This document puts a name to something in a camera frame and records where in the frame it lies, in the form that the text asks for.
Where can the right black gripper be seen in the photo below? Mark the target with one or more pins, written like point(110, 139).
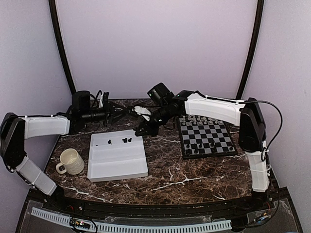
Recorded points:
point(148, 129)

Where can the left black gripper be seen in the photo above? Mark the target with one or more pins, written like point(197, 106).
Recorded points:
point(111, 113)

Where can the white plastic tray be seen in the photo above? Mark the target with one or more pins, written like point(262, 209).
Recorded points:
point(116, 161)

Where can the tall black piece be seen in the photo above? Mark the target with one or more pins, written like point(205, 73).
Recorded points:
point(195, 148)

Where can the black grey chessboard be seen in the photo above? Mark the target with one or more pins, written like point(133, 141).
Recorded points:
point(205, 135)

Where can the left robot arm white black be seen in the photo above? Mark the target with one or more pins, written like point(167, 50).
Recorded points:
point(14, 130)

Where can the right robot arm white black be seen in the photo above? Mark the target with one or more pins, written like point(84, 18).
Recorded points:
point(245, 114)

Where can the black chess pieces right cluster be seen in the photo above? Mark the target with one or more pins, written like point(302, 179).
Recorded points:
point(127, 140)

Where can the white chess pieces row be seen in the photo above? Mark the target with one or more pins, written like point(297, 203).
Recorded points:
point(193, 120)

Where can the cream ceramic mug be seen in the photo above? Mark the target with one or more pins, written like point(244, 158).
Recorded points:
point(70, 162)

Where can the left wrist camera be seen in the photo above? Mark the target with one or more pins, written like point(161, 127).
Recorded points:
point(103, 99)

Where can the black front rail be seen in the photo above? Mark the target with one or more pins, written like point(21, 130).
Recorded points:
point(100, 210)

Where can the white cable duct strip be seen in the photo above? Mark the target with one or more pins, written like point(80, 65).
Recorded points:
point(94, 226)

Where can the left black frame post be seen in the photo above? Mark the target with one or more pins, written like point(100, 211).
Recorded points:
point(60, 46)

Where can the black frame post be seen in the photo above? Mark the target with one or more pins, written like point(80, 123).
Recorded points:
point(252, 49)
point(60, 46)

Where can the right black frame post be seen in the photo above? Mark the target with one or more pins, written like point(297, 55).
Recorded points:
point(252, 49)

